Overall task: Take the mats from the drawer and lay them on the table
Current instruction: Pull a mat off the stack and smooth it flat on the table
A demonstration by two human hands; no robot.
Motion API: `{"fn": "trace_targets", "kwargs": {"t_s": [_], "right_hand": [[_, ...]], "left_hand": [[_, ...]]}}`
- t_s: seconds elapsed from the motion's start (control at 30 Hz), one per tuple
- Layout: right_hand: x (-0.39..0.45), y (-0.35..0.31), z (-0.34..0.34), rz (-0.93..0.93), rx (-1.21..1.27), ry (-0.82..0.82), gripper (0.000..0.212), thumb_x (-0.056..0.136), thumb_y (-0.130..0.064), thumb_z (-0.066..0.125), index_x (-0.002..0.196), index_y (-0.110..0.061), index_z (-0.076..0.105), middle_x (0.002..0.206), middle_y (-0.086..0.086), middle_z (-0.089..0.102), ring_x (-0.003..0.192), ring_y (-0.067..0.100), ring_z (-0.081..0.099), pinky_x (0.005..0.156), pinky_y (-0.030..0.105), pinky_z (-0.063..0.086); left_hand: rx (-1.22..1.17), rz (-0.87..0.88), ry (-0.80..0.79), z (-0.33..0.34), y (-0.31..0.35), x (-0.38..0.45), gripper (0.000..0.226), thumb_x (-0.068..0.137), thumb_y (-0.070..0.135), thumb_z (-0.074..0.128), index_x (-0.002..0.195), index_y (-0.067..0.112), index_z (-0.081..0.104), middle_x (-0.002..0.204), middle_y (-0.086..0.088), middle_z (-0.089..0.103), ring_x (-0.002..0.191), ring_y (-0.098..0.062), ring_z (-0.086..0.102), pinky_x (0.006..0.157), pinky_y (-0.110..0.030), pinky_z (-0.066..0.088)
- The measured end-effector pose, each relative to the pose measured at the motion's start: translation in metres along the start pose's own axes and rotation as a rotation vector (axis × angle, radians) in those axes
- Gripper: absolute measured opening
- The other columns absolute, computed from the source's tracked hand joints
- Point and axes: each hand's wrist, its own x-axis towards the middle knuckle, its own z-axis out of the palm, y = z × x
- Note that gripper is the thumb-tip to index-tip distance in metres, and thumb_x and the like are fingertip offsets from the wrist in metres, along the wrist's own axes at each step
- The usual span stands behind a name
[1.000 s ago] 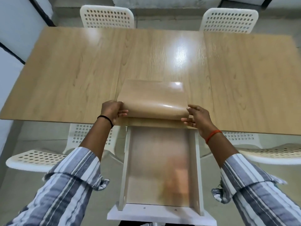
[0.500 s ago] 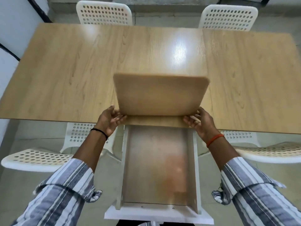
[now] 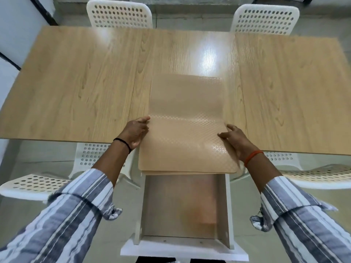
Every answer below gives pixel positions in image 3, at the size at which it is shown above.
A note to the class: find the stack of beige placemats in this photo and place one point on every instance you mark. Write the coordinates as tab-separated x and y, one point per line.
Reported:
186	106

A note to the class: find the grey white striped shirt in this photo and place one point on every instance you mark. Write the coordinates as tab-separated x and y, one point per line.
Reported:
54	216

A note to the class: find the person's right forearm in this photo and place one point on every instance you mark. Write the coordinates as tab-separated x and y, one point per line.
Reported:
260	172

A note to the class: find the black wrist thread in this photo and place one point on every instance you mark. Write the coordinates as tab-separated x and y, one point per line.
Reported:
123	143

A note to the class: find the light wooden table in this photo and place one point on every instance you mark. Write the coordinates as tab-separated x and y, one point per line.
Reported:
68	93

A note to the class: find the person's left hand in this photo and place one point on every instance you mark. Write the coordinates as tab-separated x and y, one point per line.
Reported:
135	131

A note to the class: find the white perforated plastic chair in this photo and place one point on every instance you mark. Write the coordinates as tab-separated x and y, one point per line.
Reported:
323	176
119	15
35	186
264	20

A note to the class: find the black trousers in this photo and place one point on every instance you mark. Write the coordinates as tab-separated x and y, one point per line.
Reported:
153	260

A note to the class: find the person's right hand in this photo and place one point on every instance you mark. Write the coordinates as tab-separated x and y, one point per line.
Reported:
241	145

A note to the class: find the black wall frame strip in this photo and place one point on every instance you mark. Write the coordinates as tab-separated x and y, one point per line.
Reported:
46	10
9	61

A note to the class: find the orange wrist thread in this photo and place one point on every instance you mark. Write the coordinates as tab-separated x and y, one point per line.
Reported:
253	158

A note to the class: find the person's left forearm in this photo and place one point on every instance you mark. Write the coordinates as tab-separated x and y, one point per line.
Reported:
112	161

